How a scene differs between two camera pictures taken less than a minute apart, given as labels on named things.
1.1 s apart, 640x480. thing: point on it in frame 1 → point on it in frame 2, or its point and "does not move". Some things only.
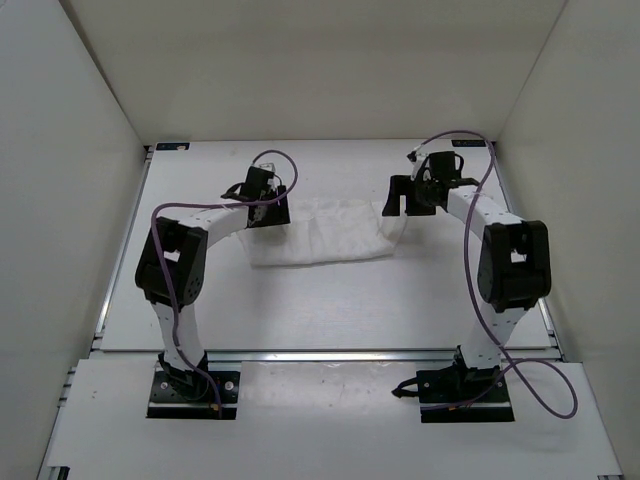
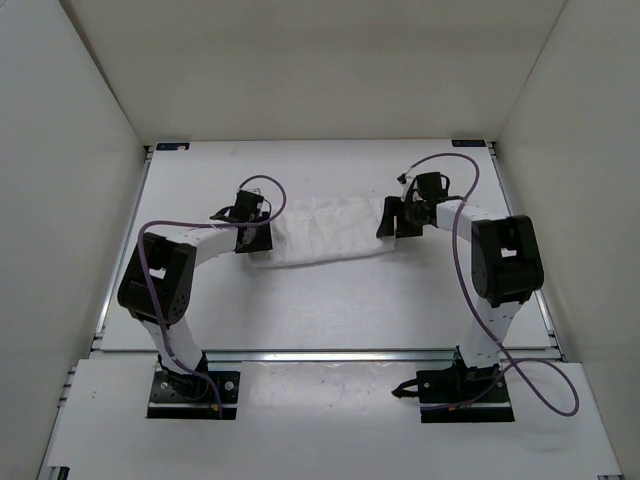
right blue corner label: [468, 143] does not move
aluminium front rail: [330, 357] does not move
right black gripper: [399, 187] → [393, 208]
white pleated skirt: [321, 230] does not move
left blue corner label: [169, 146] does not move
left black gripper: [279, 215] → [263, 242]
